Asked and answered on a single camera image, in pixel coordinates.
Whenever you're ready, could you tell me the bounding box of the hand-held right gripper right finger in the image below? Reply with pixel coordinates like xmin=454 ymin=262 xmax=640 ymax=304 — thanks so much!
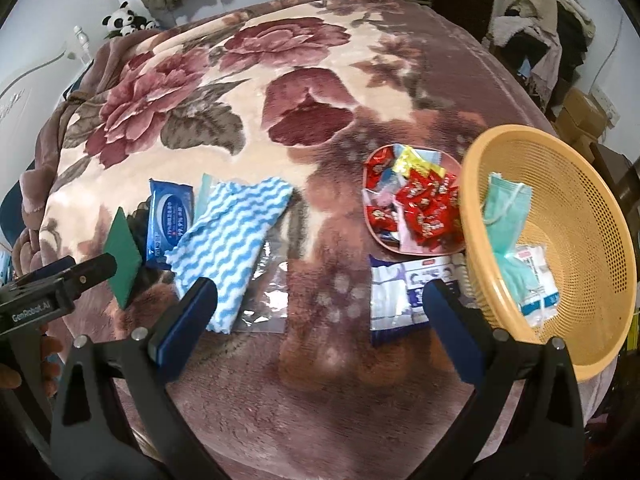
xmin=410 ymin=279 xmax=587 ymax=480

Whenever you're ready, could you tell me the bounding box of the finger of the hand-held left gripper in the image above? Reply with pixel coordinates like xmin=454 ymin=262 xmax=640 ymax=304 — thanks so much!
xmin=59 ymin=252 xmax=119 ymax=292
xmin=12 ymin=256 xmax=76 ymax=287

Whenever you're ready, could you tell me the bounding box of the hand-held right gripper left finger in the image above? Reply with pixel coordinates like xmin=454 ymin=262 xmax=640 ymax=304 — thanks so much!
xmin=50 ymin=277 xmax=236 ymax=480

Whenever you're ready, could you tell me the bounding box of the green scouring pad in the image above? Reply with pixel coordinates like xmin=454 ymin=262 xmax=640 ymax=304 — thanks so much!
xmin=102 ymin=207 xmax=147 ymax=311

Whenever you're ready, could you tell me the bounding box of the black lace scrunchie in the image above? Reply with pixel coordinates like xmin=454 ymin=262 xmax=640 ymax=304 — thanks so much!
xmin=127 ymin=199 xmax=176 ymax=291

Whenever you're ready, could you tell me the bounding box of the blue white striped cloth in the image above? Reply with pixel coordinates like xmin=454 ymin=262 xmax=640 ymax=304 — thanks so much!
xmin=165 ymin=177 xmax=295 ymax=335

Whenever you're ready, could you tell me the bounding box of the blue wet wipes pack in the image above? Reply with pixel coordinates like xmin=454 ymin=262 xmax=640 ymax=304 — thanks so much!
xmin=145 ymin=178 xmax=196 ymax=271

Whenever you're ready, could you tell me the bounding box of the yellow plastic basket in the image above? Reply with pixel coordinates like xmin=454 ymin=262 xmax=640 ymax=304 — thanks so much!
xmin=459 ymin=125 xmax=638 ymax=381

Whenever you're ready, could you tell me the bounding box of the person's left hand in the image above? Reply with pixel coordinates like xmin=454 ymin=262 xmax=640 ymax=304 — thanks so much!
xmin=0 ymin=336 xmax=66 ymax=397

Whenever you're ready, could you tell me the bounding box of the clear zip bag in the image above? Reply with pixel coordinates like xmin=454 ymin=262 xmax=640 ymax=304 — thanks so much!
xmin=195 ymin=174 xmax=291 ymax=334

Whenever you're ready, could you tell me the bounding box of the white mask packet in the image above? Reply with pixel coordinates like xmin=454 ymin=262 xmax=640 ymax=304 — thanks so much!
xmin=515 ymin=244 xmax=561 ymax=331

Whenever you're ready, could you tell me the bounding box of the pink plate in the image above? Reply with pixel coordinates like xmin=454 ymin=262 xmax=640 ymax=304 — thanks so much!
xmin=362 ymin=145 xmax=468 ymax=256

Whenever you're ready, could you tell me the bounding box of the green face mask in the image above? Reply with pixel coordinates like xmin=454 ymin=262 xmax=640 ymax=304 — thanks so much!
xmin=482 ymin=172 xmax=543 ymax=301

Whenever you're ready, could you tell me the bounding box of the pile of wrapped candies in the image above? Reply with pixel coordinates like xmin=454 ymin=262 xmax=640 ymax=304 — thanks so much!
xmin=365 ymin=145 xmax=463 ymax=253

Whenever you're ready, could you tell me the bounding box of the large panda plush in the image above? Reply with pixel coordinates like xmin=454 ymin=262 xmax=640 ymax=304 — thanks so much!
xmin=102 ymin=1 xmax=143 ymax=38

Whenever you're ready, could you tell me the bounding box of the floral blanket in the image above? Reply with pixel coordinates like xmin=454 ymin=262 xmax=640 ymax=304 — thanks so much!
xmin=12 ymin=0 xmax=621 ymax=480

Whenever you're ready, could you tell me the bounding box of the pile of clothes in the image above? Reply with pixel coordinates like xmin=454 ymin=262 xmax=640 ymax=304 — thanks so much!
xmin=487 ymin=0 xmax=597 ymax=111

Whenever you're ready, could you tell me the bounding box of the wall socket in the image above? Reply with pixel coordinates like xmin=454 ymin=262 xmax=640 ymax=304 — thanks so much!
xmin=590 ymin=85 xmax=621 ymax=123

